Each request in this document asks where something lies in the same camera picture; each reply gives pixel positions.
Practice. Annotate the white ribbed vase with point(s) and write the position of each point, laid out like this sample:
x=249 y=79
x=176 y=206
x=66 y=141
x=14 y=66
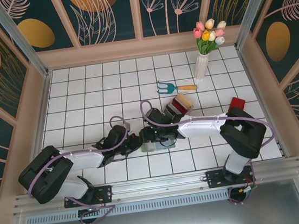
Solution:
x=201 y=66

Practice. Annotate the red toy shovel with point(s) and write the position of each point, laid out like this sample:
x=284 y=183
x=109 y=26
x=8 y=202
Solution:
x=238 y=103

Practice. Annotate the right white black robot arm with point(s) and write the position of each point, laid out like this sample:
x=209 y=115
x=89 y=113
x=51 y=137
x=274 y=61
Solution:
x=198 y=128

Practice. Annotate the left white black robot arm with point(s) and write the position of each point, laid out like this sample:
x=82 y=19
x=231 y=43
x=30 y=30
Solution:
x=81 y=160

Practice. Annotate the pastel tulip bouquet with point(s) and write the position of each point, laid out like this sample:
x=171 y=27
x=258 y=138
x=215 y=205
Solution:
x=209 y=35

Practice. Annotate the red credit card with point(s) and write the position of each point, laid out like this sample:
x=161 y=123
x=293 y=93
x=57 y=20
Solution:
x=178 y=105

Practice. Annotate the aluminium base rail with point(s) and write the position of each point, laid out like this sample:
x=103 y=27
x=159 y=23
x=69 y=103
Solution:
x=158 y=186

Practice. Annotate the aluminium frame post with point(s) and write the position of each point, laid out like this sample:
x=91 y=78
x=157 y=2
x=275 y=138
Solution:
x=17 y=38
x=254 y=9

